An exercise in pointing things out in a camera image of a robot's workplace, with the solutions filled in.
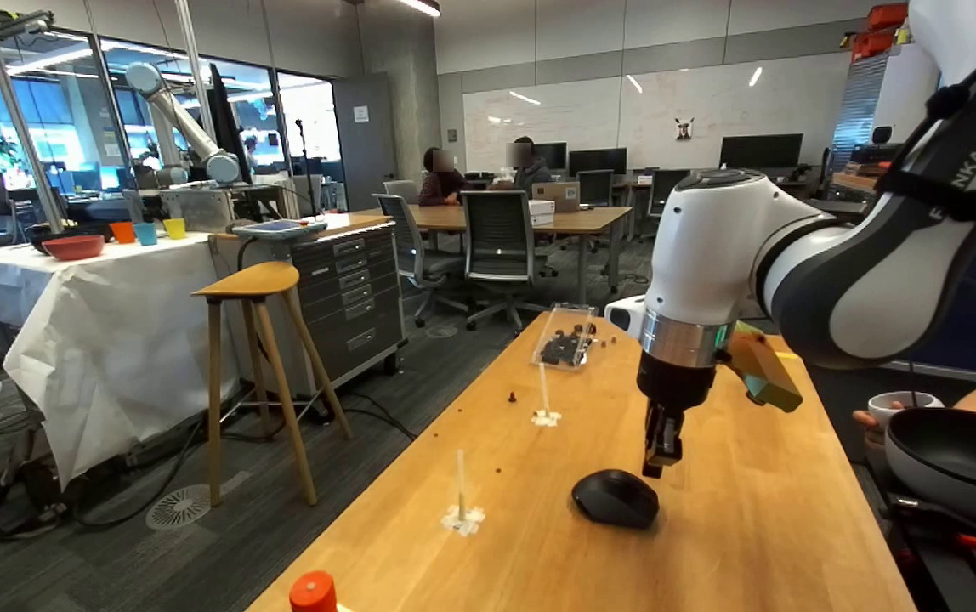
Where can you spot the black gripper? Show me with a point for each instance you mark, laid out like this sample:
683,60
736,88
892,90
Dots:
670,393

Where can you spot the black computer mouse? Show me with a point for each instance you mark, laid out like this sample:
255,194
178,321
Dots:
616,497

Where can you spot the grey background robot arm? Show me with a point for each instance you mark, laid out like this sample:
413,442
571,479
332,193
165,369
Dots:
222,167

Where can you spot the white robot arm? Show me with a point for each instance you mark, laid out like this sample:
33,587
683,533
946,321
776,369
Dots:
838,293

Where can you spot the far white plastic stand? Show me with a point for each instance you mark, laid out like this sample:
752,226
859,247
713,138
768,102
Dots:
544,416

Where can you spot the white plastic stand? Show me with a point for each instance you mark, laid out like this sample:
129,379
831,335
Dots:
544,416
463,518

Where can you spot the clear tray of black parts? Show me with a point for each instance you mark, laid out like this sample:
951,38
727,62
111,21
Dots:
570,337

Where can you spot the near white plastic stand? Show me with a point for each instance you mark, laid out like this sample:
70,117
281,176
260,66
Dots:
463,518

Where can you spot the black mesh office chair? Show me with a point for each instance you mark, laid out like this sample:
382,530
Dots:
502,254

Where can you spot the black frying pan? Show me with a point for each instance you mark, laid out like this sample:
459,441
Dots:
932,453

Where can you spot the black computer monitor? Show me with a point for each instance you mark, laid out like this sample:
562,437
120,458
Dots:
760,152

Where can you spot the seated person in dark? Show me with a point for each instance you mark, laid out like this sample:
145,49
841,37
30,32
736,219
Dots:
530,167

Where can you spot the seated person in maroon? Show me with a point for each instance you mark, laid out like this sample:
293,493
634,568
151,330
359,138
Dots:
439,182

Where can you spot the black drawer cabinet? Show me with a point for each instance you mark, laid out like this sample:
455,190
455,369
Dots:
350,301

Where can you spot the wooden bar stool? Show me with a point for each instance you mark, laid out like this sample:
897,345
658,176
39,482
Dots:
252,289

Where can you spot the orange bottle cap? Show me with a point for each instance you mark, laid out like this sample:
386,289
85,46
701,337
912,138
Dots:
315,594

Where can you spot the white tablecloth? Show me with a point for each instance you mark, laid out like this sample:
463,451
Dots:
113,353

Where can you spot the red bowl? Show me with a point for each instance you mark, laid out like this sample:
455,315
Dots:
73,247

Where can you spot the olive wrist camera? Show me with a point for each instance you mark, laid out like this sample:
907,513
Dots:
763,374

